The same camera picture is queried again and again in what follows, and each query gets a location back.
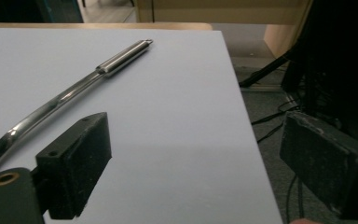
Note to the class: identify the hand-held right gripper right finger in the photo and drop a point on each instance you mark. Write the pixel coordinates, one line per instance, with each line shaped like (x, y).
(323, 161)

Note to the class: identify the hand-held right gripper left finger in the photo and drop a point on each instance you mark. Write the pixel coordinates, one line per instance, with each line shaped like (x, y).
(74, 165)

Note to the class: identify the stainless steel ladle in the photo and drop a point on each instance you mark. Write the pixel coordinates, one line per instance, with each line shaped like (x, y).
(74, 90)

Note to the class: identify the dark curtain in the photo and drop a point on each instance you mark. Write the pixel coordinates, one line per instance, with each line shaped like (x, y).
(335, 56)

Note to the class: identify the black stand leg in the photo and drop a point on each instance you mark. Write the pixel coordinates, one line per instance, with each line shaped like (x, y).
(265, 71)

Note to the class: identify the beige wooden cabinet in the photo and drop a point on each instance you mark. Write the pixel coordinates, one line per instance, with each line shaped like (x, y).
(223, 11)

